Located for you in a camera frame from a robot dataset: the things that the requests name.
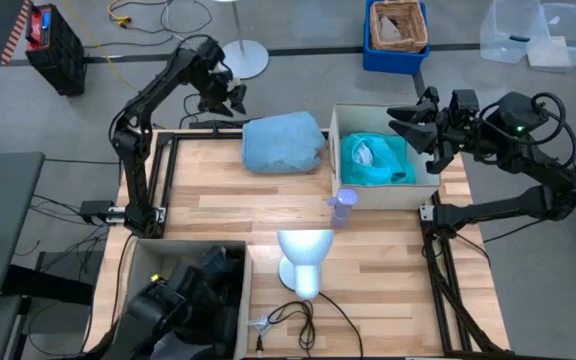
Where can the clear plastic bin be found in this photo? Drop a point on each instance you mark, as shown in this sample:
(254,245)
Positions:
(513,30)
(568,35)

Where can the white gooseneck desk lamp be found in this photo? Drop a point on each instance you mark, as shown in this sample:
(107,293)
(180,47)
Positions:
(305,250)

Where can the blue plastic bin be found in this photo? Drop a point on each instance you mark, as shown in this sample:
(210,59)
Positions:
(393,62)

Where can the grey desk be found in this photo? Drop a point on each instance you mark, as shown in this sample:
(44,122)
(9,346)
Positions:
(3,225)

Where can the beige fabric storage box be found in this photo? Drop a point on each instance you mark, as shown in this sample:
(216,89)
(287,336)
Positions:
(140,260)

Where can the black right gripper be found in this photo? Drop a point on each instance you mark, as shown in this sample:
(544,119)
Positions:
(460,135)

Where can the white cardboard box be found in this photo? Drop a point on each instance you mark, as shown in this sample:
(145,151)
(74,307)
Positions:
(383,197)

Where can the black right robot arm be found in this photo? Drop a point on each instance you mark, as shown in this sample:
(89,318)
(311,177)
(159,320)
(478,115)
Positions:
(493,210)

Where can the black aluminium table frame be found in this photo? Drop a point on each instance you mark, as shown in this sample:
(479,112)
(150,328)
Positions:
(445,280)

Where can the dark blue denim jeans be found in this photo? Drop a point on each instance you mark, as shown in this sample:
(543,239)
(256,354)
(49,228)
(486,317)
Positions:
(218,280)

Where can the wicker basket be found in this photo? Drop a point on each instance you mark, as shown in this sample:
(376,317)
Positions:
(418,25)

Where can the purple spray bottle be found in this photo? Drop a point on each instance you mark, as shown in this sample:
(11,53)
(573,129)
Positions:
(342,207)

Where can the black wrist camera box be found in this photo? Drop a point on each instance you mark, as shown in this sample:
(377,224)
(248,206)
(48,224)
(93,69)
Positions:
(464,102)

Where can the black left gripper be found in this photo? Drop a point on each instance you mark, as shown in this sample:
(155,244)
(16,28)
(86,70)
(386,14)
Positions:
(215,87)

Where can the grey round-base floor stand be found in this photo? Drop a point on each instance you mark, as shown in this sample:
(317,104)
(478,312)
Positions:
(248,60)

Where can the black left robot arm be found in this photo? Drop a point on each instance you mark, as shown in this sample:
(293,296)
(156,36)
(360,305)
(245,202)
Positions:
(135,165)

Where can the grey garment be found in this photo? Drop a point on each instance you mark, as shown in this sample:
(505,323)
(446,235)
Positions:
(173,350)

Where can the white printed warning label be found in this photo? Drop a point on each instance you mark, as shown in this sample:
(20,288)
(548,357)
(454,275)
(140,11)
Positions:
(260,325)

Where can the teal knit sweater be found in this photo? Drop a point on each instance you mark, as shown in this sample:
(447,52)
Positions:
(383,167)

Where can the black and red case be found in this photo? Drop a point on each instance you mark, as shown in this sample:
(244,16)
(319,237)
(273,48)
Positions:
(58,50)

